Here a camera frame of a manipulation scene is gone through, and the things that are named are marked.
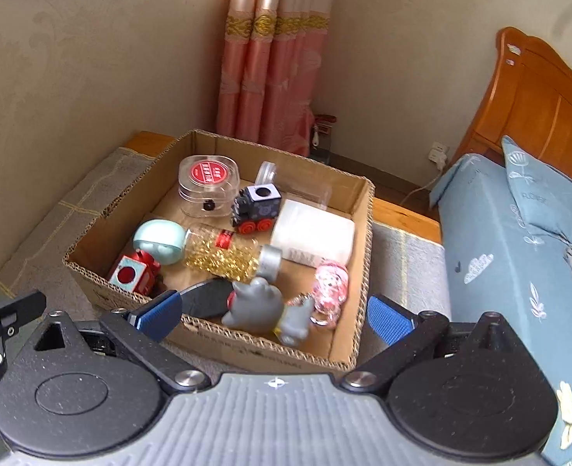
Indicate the white plastic bottle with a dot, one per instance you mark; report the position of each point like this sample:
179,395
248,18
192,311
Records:
308,235

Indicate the black correction tape dispenser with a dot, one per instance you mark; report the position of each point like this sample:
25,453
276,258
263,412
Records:
208,299

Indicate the pink glitter panda bottle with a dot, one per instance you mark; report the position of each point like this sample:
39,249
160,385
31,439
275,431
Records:
330,292

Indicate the clear plastic jar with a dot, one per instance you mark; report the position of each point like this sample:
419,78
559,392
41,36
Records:
300,186

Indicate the pink curtain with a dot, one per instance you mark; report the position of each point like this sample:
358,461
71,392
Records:
272,55

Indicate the brown cardboard box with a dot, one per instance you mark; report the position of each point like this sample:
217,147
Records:
154,195

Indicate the white wall charger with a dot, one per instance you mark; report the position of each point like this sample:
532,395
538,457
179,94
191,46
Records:
438,155

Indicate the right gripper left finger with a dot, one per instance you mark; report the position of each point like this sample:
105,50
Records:
136,335

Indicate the mint green oval case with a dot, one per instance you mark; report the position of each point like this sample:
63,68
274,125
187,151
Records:
164,240

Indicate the blue flower pillow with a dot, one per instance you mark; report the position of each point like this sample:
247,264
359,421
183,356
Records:
542,193

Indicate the black toy train engine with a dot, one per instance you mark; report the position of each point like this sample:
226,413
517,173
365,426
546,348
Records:
255,208

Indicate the clear box red lid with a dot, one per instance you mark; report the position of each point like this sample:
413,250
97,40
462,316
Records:
208,185

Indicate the clear bottle golden capsules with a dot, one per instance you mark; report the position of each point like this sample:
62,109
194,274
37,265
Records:
230,255

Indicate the red toy train block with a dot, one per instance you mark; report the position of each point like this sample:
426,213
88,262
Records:
136,273

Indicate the clutter behind curtain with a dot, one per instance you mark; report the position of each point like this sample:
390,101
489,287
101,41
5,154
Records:
320,135

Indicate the wooden bed headboard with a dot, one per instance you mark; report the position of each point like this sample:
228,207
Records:
529,99

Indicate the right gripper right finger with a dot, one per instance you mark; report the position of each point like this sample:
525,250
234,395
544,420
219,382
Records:
409,339

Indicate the grey bulldog toy figure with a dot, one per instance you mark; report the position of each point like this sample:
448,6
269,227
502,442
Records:
258,307

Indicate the blue bed sheet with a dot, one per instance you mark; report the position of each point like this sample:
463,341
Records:
494,263

